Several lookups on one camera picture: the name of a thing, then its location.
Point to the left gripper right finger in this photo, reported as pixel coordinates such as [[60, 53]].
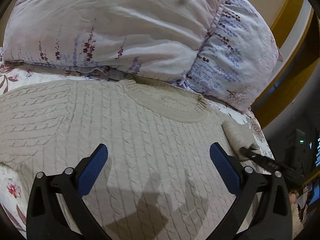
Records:
[[273, 218]]

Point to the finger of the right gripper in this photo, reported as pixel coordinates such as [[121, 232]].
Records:
[[271, 165]]

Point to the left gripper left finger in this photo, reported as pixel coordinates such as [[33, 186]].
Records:
[[45, 219]]

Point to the white floral bedspread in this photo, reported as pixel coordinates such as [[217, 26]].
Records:
[[15, 189]]

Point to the blue lavender print pillow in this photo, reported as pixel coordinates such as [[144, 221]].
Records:
[[236, 60]]

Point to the pink floral pillow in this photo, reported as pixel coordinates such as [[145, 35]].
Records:
[[157, 39]]

